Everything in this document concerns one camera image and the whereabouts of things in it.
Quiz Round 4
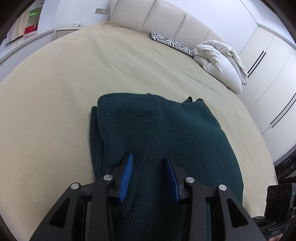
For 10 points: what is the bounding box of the white folded duvet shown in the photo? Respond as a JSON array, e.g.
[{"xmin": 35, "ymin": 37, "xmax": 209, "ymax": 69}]
[{"xmin": 193, "ymin": 40, "xmax": 248, "ymax": 95}]

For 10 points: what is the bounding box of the white window sill bench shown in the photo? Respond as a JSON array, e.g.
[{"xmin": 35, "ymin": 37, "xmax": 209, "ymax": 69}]
[{"xmin": 1, "ymin": 29, "xmax": 55, "ymax": 65}]

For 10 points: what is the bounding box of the zebra print pillow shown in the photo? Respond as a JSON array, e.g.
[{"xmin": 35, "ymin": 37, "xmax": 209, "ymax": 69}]
[{"xmin": 150, "ymin": 31, "xmax": 194, "ymax": 58}]

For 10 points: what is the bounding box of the white wardrobe with black handles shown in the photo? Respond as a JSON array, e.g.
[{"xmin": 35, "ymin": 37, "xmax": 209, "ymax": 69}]
[{"xmin": 239, "ymin": 27, "xmax": 295, "ymax": 162}]

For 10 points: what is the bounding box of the dark green knit sweater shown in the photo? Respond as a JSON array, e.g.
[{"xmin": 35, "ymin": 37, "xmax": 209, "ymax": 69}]
[{"xmin": 90, "ymin": 93, "xmax": 243, "ymax": 240}]

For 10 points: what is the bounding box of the red storage box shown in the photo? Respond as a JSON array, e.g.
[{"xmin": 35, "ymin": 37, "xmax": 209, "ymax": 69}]
[{"xmin": 24, "ymin": 24, "xmax": 38, "ymax": 35}]

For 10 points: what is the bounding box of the white bedside table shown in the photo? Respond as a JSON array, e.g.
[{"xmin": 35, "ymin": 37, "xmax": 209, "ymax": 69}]
[{"xmin": 54, "ymin": 26, "xmax": 85, "ymax": 40}]

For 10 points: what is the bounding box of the beige bed with sheet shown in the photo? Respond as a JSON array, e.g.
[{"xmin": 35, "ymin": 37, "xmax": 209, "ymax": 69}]
[{"xmin": 1, "ymin": 22, "xmax": 276, "ymax": 240}]

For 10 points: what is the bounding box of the white wall shelf unit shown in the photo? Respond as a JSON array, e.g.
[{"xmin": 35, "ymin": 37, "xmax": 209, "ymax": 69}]
[{"xmin": 25, "ymin": 0, "xmax": 45, "ymax": 28}]

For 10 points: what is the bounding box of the cream padded headboard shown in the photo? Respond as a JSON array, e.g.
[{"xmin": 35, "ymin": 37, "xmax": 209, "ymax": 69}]
[{"xmin": 108, "ymin": 0, "xmax": 226, "ymax": 50}]

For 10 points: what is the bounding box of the grey wall switch panel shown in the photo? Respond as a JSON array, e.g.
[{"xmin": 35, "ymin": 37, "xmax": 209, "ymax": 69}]
[{"xmin": 95, "ymin": 8, "xmax": 108, "ymax": 15}]

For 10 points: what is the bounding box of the beige curtain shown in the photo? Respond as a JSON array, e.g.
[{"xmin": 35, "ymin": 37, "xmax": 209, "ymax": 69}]
[{"xmin": 6, "ymin": 11, "xmax": 28, "ymax": 44}]

